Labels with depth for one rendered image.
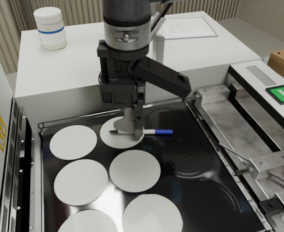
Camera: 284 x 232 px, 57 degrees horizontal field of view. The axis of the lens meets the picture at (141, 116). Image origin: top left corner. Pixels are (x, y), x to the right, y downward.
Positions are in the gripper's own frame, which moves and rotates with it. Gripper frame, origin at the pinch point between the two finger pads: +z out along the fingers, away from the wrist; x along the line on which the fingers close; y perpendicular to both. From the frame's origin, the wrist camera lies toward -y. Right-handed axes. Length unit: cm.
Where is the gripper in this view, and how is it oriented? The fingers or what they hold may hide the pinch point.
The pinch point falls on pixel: (140, 127)
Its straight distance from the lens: 57.3
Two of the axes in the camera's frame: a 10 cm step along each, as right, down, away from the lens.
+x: -0.1, 6.7, -7.4
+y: -10.0, -0.1, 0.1
